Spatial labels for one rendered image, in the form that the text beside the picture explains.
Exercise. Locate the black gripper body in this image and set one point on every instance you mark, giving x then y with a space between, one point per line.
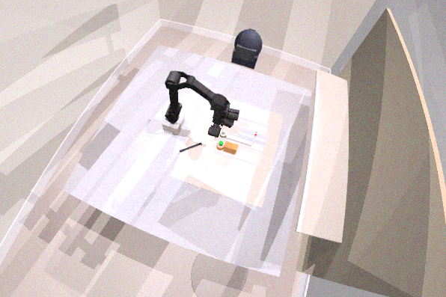
215 130

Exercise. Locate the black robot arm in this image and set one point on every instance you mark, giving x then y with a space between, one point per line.
219 103

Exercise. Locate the brown cardboard box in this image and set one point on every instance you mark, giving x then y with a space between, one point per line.
230 148

